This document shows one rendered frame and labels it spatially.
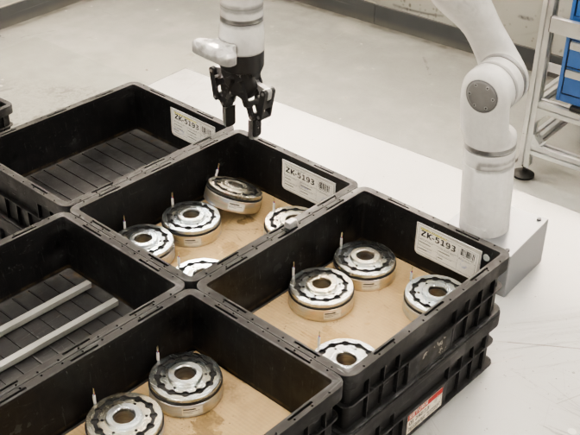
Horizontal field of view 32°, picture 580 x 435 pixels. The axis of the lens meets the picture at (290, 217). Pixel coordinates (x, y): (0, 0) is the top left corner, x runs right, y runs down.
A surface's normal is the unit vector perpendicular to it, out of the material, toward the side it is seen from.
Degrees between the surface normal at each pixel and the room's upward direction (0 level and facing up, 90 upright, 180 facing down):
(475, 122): 95
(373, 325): 0
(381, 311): 0
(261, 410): 0
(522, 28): 90
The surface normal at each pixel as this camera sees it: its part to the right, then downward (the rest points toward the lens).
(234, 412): 0.02, -0.84
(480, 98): -0.64, 0.48
